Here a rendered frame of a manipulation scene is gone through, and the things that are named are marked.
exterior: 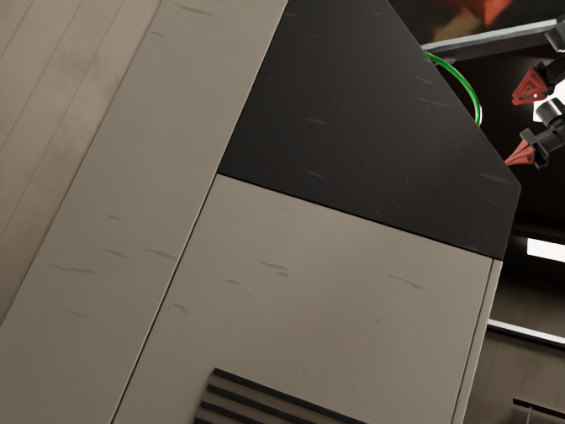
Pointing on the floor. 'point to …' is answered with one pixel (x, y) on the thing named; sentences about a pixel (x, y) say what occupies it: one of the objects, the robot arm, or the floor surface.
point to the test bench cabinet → (310, 320)
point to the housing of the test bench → (130, 213)
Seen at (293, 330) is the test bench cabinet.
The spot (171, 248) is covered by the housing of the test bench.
